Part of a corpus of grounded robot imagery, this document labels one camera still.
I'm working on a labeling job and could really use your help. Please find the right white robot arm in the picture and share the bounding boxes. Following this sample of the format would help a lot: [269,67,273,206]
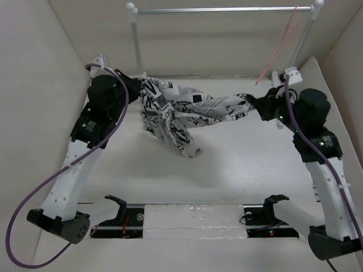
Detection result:
[249,88,362,261]

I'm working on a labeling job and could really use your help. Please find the pink wire hanger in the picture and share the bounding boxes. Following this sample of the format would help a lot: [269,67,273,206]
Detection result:
[255,6,299,86]

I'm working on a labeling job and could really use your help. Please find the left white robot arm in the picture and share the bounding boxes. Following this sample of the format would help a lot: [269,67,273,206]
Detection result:
[27,70,141,244]

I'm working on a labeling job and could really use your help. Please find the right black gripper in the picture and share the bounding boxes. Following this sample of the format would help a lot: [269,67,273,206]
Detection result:
[253,84,305,133]

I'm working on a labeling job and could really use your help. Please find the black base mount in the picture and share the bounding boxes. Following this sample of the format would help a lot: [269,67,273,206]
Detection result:
[239,194,299,238]
[90,195,145,239]

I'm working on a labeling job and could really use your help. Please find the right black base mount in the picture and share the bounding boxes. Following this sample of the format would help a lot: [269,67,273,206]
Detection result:
[239,194,299,238]

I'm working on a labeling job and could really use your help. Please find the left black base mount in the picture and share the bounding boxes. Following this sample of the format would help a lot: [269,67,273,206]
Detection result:
[90,195,145,239]

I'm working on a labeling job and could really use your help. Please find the white garment rack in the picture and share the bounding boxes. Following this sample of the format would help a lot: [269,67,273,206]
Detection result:
[126,1,324,85]

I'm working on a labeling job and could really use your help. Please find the newspaper print trousers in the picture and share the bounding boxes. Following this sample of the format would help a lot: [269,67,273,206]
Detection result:
[137,76,256,158]

